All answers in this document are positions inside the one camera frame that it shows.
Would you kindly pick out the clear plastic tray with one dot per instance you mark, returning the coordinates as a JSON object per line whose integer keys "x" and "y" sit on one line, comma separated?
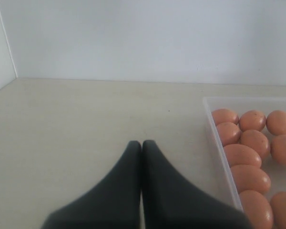
{"x": 241, "y": 105}

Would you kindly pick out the brown egg back right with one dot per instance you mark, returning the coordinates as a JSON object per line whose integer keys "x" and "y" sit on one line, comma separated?
{"x": 276, "y": 122}

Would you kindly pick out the brown egg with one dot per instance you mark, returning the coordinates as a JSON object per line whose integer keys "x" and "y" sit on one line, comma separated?
{"x": 225, "y": 115}
{"x": 276, "y": 122}
{"x": 252, "y": 120}

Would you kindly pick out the brown egg second row middle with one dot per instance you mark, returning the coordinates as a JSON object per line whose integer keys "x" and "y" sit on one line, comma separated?
{"x": 257, "y": 141}

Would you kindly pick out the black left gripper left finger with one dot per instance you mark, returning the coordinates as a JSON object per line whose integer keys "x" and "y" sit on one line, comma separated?
{"x": 114, "y": 203}

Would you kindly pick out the brown egg back left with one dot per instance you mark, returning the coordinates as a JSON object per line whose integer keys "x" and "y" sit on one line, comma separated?
{"x": 225, "y": 115}

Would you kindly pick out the brown egg fifth row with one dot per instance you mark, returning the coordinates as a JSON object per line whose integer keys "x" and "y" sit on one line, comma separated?
{"x": 257, "y": 209}
{"x": 278, "y": 204}

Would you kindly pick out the brown egg third row left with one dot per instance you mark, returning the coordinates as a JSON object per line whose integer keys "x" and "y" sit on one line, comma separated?
{"x": 237, "y": 154}

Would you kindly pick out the brown egg second row right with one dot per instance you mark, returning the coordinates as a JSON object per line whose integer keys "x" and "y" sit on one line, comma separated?
{"x": 278, "y": 149}

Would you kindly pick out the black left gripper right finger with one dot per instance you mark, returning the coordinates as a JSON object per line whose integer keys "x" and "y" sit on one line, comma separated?
{"x": 170, "y": 201}

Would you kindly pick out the brown egg back middle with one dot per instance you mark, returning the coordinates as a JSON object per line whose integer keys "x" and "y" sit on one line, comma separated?
{"x": 252, "y": 120}

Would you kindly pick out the brown egg fourth row left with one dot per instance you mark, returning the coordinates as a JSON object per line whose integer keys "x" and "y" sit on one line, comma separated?
{"x": 248, "y": 177}

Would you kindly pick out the brown egg second row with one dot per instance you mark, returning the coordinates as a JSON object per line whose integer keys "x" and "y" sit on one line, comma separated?
{"x": 257, "y": 141}
{"x": 278, "y": 149}
{"x": 229, "y": 133}

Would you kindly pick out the brown egg second row left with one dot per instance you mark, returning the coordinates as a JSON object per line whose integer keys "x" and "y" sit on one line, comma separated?
{"x": 229, "y": 133}

